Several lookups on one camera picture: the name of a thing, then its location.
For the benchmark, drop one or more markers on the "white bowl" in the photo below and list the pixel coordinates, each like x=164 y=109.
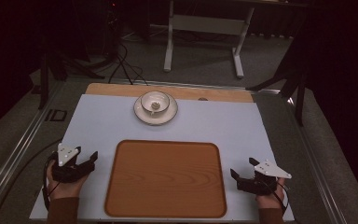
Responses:
x=163 y=104

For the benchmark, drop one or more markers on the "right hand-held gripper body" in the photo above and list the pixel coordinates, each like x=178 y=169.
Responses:
x=258 y=184

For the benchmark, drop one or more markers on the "dark curtain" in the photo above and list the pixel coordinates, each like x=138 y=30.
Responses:
x=345 y=93
x=3 y=62

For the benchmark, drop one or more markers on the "person's left hand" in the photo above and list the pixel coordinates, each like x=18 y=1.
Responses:
x=64 y=190

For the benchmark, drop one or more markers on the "pale blue table mat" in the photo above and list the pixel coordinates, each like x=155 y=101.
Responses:
x=105 y=124

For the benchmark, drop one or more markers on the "person's right hand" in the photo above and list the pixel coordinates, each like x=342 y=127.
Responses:
x=270 y=200

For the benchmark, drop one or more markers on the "white saucer dark rim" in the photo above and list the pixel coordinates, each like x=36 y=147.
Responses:
x=143 y=116

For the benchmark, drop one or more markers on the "black stand legs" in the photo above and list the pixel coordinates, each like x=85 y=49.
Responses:
x=299 y=102
x=44 y=81

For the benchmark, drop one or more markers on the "small white round object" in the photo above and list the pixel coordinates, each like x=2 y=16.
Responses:
x=155 y=105

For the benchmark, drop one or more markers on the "aluminium floor rail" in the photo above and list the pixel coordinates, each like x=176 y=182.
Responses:
x=15 y=155
x=174 y=83
x=317 y=168

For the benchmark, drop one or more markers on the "brown wooden tray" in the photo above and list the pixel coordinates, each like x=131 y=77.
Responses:
x=164 y=180

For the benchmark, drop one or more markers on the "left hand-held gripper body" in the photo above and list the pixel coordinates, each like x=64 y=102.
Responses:
x=62 y=174

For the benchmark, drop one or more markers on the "white metal desk frame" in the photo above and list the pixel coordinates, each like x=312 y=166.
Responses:
x=206 y=24

